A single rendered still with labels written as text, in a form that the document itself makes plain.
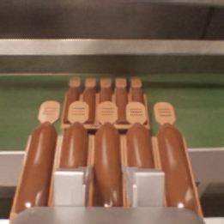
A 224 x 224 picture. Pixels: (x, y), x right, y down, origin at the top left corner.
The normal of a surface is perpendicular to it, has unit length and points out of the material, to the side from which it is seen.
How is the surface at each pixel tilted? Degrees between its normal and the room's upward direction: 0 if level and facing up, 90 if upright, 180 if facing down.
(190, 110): 2
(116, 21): 90
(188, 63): 90
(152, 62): 90
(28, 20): 90
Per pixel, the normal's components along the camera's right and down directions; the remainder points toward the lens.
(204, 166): 0.04, 0.72
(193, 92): 0.03, -0.70
